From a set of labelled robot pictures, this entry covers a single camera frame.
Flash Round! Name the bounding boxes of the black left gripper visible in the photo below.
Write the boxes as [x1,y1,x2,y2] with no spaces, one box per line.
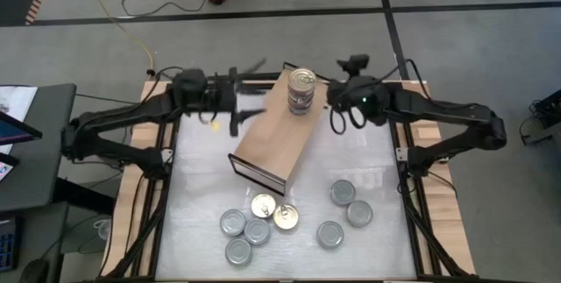
[205,57,269,138]

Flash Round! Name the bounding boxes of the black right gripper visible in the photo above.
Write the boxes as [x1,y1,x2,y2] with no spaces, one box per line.
[326,76,392,126]

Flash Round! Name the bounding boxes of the green label tuna can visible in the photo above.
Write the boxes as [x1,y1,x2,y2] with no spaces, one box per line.
[243,217,272,246]
[316,220,345,250]
[345,200,374,229]
[224,237,253,267]
[219,209,247,237]
[330,179,357,207]

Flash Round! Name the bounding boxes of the wooden table side board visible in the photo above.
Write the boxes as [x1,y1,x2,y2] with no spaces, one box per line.
[392,80,478,276]
[100,80,179,278]

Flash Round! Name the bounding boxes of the clear plastic cup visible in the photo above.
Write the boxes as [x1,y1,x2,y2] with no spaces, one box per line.
[93,217,114,241]

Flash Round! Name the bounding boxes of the black equipment box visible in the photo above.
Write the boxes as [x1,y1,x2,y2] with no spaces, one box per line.
[520,88,561,147]

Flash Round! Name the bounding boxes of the grey desk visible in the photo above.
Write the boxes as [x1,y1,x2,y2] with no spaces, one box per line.
[0,82,116,283]

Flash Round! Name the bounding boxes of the white paper sheets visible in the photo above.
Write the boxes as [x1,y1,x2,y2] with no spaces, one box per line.
[0,84,39,155]

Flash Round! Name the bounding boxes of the black laptop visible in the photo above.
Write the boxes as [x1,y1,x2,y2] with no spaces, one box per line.
[0,110,44,147]

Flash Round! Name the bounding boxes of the black phone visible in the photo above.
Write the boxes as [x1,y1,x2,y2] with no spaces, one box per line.
[0,152,21,183]

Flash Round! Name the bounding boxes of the black keyboard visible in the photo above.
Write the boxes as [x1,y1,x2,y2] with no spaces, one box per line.
[0,216,19,274]

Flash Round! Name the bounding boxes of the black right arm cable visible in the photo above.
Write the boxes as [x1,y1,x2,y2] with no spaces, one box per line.
[329,103,368,137]

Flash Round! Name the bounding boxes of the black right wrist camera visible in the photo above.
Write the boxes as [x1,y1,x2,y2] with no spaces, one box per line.
[335,53,373,77]

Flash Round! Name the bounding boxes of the wooden shelf with black frame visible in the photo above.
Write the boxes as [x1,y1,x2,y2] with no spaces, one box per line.
[227,67,330,197]

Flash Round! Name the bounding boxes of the yellow cable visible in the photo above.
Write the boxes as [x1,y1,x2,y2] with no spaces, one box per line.
[72,0,155,70]

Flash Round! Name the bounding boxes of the black floor cable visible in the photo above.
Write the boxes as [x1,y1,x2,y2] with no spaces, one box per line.
[121,0,207,18]

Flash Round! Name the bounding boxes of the black aluminium table frame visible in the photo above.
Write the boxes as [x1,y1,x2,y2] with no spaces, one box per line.
[94,72,479,283]

